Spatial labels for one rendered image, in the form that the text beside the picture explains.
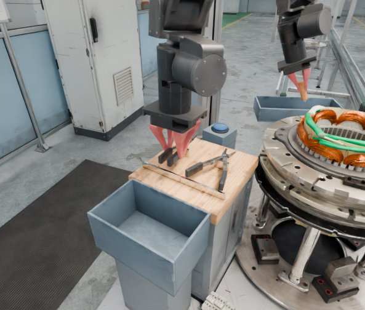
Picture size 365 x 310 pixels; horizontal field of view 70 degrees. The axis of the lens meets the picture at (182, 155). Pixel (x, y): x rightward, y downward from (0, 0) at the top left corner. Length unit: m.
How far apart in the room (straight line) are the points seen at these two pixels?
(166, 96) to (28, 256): 1.60
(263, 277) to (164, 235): 0.29
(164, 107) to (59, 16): 2.27
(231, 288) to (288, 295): 0.13
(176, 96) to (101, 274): 1.38
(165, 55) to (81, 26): 2.12
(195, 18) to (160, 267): 0.36
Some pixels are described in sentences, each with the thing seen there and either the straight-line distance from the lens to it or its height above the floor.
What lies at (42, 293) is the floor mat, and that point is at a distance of 1.72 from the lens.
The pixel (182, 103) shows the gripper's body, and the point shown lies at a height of 1.21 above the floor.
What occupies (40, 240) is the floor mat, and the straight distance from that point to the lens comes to 1.96.
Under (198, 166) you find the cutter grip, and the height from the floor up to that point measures 1.09.
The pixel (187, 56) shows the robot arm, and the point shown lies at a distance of 0.38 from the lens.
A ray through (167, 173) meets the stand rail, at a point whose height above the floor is 1.07.
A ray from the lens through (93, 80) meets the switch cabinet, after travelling 2.60.
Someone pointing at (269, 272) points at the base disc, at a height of 0.80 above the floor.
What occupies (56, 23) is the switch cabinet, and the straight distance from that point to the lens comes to 2.70.
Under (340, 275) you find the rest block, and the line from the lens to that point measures 0.71.
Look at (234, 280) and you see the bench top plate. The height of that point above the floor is 0.78.
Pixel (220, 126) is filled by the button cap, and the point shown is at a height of 1.04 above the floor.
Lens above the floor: 1.37
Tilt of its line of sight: 33 degrees down
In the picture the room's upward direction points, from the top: straight up
